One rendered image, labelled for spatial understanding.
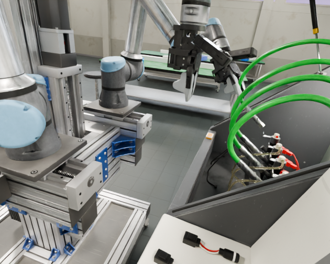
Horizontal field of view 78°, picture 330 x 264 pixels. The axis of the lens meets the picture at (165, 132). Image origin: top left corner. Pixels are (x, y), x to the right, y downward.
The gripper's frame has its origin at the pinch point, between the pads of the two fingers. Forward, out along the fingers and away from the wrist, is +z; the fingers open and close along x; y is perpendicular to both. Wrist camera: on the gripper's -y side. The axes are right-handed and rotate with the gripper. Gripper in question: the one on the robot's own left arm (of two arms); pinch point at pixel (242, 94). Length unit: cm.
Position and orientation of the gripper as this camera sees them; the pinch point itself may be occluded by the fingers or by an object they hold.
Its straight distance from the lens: 83.4
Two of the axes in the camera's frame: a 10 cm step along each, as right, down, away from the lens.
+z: 2.4, 9.4, -2.5
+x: -7.3, 0.1, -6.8
